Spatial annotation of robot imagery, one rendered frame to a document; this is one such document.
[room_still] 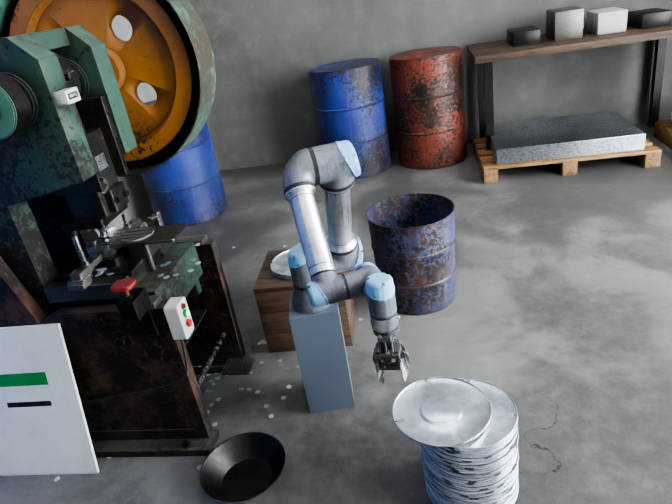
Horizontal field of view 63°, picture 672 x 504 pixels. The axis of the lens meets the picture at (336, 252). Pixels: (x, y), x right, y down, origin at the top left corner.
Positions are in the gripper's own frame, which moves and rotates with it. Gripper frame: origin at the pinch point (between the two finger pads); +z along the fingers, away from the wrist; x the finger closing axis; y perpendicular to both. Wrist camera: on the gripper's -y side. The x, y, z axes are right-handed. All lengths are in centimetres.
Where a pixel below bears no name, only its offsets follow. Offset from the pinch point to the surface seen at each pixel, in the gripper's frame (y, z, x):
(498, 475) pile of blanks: 12.4, 25.2, 28.3
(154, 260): -36, -26, -89
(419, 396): -5.3, 11.7, 6.4
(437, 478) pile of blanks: 11.3, 28.5, 10.9
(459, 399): -4.0, 11.8, 18.5
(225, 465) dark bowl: -2, 41, -65
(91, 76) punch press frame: -48, -91, -98
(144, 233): -39, -36, -91
